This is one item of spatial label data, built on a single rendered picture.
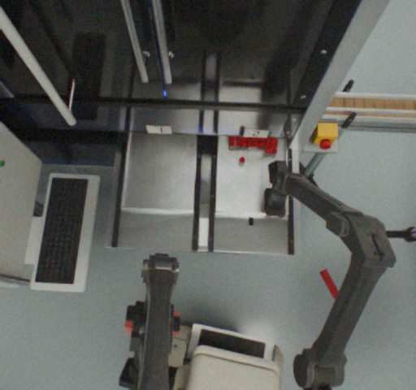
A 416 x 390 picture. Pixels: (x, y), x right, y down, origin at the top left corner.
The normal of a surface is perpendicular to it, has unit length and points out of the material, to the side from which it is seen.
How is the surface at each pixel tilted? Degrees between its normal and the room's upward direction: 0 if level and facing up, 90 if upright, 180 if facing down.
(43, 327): 0
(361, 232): 27
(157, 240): 0
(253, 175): 0
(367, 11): 90
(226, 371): 42
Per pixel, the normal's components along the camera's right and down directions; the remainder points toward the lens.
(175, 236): 0.01, -0.30
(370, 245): 0.25, -0.63
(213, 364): 0.15, -0.85
